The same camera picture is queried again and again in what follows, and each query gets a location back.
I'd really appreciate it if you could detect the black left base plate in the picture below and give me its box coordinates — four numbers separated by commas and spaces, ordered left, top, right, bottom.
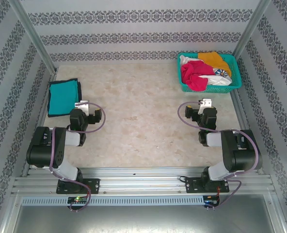
56, 178, 101, 195

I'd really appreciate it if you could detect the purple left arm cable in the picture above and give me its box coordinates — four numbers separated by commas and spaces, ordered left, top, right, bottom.
48, 101, 107, 213

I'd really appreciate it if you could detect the pink t-shirt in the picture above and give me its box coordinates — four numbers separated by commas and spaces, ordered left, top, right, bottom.
180, 60, 216, 92

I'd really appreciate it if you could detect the plain white t-shirt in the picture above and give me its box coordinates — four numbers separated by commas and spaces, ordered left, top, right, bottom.
179, 55, 203, 67

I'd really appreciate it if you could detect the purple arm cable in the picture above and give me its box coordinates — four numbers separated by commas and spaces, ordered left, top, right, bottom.
177, 101, 261, 209
48, 101, 107, 213

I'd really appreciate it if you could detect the aluminium side rail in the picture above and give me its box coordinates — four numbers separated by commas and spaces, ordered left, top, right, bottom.
21, 70, 59, 178
230, 92, 265, 174

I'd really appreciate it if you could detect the circuit board with green light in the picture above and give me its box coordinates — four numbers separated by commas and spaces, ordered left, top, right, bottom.
67, 196, 89, 204

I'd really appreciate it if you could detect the orange t-shirt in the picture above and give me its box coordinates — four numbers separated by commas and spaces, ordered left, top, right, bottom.
197, 51, 233, 77

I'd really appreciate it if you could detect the slotted grey cable duct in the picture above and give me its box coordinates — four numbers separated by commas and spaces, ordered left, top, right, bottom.
20, 196, 205, 206

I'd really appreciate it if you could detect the white t-shirt with print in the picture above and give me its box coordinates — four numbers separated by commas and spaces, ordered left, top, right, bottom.
198, 67, 233, 87

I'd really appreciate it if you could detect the circuit board with red wires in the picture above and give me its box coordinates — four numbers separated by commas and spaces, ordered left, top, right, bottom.
203, 199, 221, 207

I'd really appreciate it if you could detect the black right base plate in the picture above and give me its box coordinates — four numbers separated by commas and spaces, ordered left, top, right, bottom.
185, 177, 230, 194

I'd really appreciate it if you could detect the teal plastic basket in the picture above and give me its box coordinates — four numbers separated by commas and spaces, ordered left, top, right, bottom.
176, 52, 243, 94

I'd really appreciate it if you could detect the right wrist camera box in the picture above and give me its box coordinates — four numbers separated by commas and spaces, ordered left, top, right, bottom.
198, 98, 212, 115

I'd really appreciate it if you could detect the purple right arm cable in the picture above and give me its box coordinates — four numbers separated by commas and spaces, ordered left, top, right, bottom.
177, 101, 261, 209

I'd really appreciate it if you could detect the grey metal sheet panel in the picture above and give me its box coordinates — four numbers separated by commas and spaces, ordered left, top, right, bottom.
2, 194, 287, 233

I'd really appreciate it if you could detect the aluminium corner post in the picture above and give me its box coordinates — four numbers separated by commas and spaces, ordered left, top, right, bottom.
7, 0, 59, 73
231, 0, 272, 57

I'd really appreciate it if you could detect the aluminium front rail frame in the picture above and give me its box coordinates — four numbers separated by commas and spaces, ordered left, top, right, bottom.
11, 166, 277, 195

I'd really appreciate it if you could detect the folded navy t-shirt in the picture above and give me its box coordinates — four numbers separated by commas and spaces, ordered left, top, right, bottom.
48, 78, 83, 119

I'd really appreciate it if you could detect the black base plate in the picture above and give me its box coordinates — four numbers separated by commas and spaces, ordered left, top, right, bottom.
185, 177, 230, 194
56, 178, 101, 195

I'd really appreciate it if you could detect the folded teal t-shirt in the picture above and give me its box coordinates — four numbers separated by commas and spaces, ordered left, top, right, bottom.
48, 79, 80, 117

